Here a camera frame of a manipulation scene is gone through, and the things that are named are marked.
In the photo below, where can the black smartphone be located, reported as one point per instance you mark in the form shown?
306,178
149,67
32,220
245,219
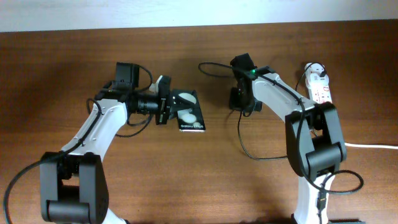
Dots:
190,120

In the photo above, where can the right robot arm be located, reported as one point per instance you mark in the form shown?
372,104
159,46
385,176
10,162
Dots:
314,139

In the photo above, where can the white charger plug adapter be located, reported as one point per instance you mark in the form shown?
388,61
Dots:
315,75

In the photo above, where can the white power strip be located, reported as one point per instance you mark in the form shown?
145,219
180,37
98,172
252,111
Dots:
319,93

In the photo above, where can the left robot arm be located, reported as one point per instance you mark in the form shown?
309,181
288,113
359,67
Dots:
73,186

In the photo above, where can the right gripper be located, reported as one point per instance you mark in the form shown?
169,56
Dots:
234,103

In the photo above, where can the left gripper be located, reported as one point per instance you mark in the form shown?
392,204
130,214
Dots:
164,104

